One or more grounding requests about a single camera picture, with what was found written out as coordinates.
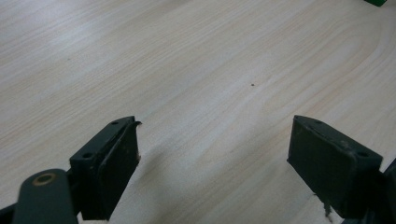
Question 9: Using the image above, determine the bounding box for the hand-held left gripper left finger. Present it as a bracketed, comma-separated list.
[68, 116, 143, 221]

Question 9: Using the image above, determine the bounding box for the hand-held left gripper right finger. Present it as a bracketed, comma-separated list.
[287, 115, 384, 219]

